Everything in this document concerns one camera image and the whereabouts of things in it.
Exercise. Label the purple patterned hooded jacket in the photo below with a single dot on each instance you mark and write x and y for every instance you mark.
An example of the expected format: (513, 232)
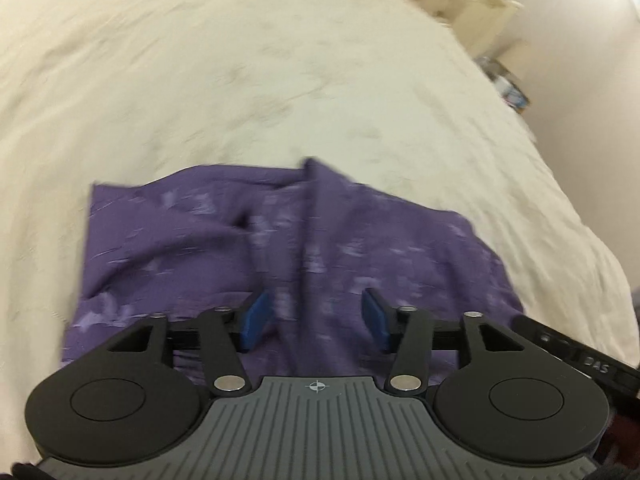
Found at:
(175, 240)

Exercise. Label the bed with cream bedspread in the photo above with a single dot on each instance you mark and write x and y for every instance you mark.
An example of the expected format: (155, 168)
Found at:
(250, 85)

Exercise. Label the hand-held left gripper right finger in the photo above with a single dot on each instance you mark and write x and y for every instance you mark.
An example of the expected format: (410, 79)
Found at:
(375, 315)

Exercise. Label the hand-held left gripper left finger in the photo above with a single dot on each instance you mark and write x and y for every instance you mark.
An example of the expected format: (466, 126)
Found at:
(255, 320)

